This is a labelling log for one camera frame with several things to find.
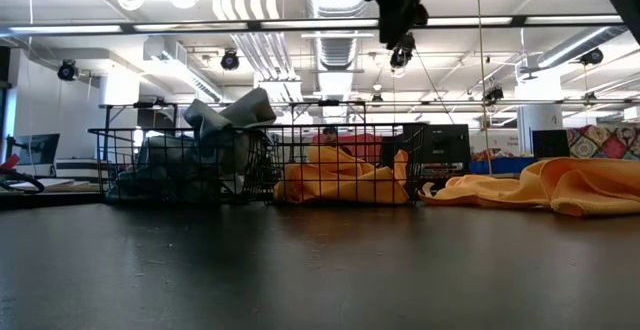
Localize orange microfiber towel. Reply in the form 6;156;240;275
418;172;556;209
519;157;640;217
273;149;410;205
305;144;372;177

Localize grey towels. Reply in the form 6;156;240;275
144;134;251;194

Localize person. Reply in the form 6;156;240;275
312;126;384;164

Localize blue storage bin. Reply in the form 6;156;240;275
469;157;537;175

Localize colourful patchwork quilt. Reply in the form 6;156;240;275
567;124;640;161

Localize black table mat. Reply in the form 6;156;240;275
0;198;640;330

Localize white shelf unit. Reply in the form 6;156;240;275
54;158;101;184

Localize silver ventilation duct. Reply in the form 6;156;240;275
304;0;375;72
537;24;629;69

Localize yellow hanging cord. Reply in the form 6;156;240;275
473;0;494;176

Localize black wire basket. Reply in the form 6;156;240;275
257;122;429;206
88;125;274;206

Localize distant black table frame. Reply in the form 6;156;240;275
98;100;180;132

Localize black looped cable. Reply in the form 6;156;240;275
0;168;46;194

